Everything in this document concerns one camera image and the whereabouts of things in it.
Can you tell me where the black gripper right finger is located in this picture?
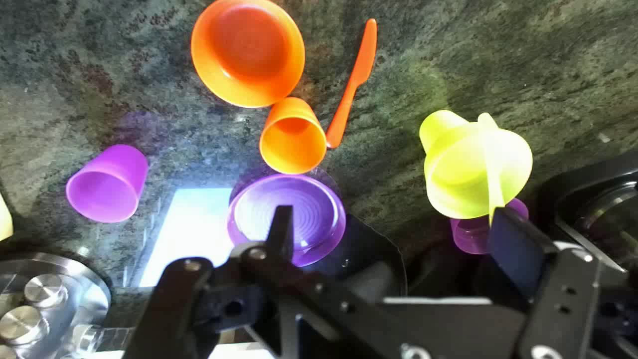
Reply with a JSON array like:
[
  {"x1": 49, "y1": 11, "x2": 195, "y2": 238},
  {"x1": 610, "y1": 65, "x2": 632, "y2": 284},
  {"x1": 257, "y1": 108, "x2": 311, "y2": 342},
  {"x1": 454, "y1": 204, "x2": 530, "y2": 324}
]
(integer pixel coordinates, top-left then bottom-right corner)
[{"x1": 486, "y1": 206, "x2": 630, "y2": 359}]

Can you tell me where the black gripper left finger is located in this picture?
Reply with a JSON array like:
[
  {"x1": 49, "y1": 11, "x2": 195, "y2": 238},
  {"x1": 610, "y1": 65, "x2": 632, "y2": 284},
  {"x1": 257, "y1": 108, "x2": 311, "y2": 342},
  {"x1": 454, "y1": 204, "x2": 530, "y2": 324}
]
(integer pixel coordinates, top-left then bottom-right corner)
[{"x1": 121, "y1": 206, "x2": 404, "y2": 359}]

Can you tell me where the orange plastic knife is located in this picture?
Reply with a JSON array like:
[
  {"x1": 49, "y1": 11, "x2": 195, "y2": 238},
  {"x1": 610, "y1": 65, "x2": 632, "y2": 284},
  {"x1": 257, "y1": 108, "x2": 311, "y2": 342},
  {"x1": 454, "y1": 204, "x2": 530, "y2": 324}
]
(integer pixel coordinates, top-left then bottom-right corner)
[{"x1": 325, "y1": 19, "x2": 378, "y2": 150}]

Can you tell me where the purple plastic cup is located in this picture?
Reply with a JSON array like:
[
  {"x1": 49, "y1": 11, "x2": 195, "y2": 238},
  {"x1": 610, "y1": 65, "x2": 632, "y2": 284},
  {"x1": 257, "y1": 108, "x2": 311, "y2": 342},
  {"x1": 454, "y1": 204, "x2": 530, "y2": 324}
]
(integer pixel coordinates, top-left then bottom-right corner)
[
  {"x1": 63, "y1": 144, "x2": 149, "y2": 226},
  {"x1": 448, "y1": 198, "x2": 532, "y2": 258}
]

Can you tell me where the orange plastic cup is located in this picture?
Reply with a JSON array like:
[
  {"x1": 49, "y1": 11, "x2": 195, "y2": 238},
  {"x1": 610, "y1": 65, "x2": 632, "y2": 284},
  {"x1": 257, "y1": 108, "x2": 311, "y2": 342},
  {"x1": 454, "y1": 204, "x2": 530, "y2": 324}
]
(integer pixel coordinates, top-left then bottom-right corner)
[{"x1": 257, "y1": 97, "x2": 329, "y2": 176}]

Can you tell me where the yellow-green plastic cup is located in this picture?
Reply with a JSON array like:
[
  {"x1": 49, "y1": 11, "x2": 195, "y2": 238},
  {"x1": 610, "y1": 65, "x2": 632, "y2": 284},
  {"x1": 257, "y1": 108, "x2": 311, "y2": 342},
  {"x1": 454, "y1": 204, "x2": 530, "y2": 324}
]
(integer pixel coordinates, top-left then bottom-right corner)
[{"x1": 416, "y1": 108, "x2": 482, "y2": 160}]

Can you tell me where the silver spice jar rack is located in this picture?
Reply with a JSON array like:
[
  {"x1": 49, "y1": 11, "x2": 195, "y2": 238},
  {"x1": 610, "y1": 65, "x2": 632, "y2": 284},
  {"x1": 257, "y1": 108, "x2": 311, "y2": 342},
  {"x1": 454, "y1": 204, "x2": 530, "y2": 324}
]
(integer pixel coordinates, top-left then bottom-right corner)
[{"x1": 0, "y1": 252, "x2": 115, "y2": 359}]

